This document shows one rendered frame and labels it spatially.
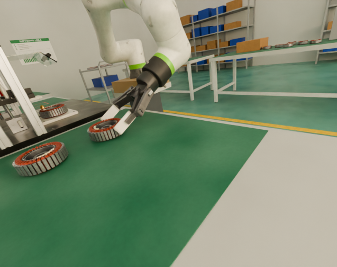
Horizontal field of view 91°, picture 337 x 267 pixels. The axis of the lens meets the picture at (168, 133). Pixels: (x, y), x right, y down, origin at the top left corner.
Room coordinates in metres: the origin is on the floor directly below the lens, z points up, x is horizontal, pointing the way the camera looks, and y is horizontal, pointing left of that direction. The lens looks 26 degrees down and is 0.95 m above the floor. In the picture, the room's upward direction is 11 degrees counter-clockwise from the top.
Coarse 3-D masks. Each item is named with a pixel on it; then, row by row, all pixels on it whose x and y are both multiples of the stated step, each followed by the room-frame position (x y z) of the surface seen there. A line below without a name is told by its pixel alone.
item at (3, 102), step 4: (24, 88) 0.73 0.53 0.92; (28, 88) 0.73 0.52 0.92; (28, 92) 0.72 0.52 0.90; (32, 92) 0.73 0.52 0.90; (12, 96) 0.74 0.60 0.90; (28, 96) 0.72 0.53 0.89; (32, 96) 0.73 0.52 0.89; (36, 96) 0.75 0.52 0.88; (40, 96) 0.75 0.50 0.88; (4, 100) 0.67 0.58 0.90; (8, 100) 0.68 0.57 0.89; (12, 100) 0.68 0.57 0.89; (16, 100) 0.69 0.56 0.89; (32, 100) 0.73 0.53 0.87; (0, 104) 0.66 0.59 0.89; (4, 104) 0.66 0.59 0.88; (8, 112) 0.67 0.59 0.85; (12, 116) 0.67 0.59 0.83
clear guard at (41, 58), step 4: (36, 52) 0.99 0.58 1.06; (40, 52) 1.00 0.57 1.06; (8, 56) 0.91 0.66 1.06; (12, 56) 0.93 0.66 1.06; (16, 56) 0.96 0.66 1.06; (20, 56) 0.99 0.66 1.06; (24, 56) 1.02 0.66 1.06; (28, 56) 1.05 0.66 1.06; (32, 56) 1.09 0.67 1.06; (36, 56) 1.10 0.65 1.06; (40, 56) 1.06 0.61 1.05; (44, 56) 1.03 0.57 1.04; (12, 60) 1.11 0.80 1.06; (40, 60) 1.15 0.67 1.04; (44, 60) 1.11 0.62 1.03; (48, 60) 1.07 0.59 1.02; (52, 60) 1.04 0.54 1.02; (44, 64) 1.19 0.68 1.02; (48, 64) 1.15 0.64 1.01
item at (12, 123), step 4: (16, 116) 0.70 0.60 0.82; (20, 116) 0.69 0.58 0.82; (8, 120) 0.65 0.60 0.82; (12, 120) 0.66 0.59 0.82; (16, 120) 0.67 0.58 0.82; (20, 120) 0.67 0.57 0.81; (8, 124) 0.65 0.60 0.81; (12, 124) 0.65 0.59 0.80; (16, 124) 0.66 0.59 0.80; (24, 124) 0.68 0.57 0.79; (12, 128) 0.65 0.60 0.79; (16, 128) 0.66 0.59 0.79; (20, 128) 0.66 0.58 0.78; (24, 128) 0.67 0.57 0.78; (16, 132) 0.65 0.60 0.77
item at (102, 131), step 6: (108, 120) 0.54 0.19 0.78; (114, 120) 0.53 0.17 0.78; (90, 126) 0.51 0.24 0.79; (96, 126) 0.51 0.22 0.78; (102, 126) 0.53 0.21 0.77; (108, 126) 0.51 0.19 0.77; (114, 126) 0.47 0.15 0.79; (90, 132) 0.46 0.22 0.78; (96, 132) 0.45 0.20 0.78; (102, 132) 0.45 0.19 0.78; (108, 132) 0.45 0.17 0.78; (114, 132) 0.46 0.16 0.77; (90, 138) 0.47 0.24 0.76; (96, 138) 0.45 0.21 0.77; (102, 138) 0.45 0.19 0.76; (108, 138) 0.45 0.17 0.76
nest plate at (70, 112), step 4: (68, 112) 0.78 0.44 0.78; (72, 112) 0.77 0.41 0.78; (76, 112) 0.78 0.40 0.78; (60, 116) 0.74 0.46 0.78; (64, 116) 0.74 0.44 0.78; (68, 116) 0.75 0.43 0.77; (44, 120) 0.72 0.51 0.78; (48, 120) 0.70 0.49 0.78; (52, 120) 0.71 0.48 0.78; (56, 120) 0.72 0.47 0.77; (44, 124) 0.69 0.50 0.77
